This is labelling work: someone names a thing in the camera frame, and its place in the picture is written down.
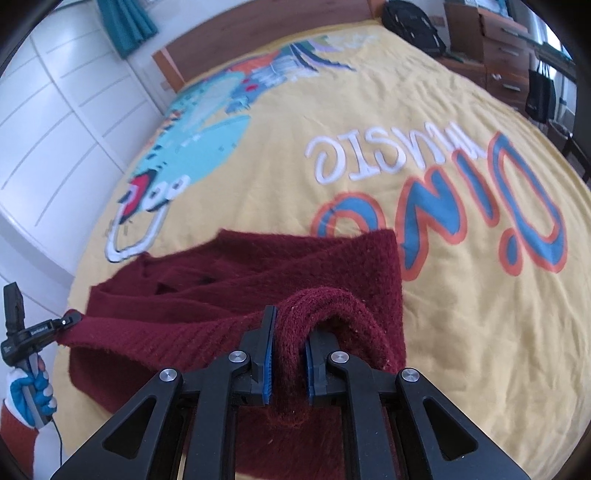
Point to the yellow printed blanket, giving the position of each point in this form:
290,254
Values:
461,323

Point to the black tote bag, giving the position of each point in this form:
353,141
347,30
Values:
540,97

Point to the white wardrobe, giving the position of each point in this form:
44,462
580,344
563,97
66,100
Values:
69,115

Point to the black backpack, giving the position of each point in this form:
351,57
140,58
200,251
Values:
411,23

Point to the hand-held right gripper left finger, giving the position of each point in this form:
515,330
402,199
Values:
270,355

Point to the person's left forearm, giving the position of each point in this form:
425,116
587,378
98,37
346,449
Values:
14,431

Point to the teal curtain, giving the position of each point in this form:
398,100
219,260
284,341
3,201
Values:
127,23

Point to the wooden bed headboard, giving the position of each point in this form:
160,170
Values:
277,27

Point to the person's left hand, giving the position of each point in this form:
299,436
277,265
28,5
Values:
18,394

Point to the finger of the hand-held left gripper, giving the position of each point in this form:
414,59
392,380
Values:
71,320

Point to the wooden drawer cabinet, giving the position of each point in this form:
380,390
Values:
503,60

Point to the maroon knit sweater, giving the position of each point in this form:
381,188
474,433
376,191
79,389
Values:
184,323

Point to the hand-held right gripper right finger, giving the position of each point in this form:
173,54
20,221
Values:
310,369

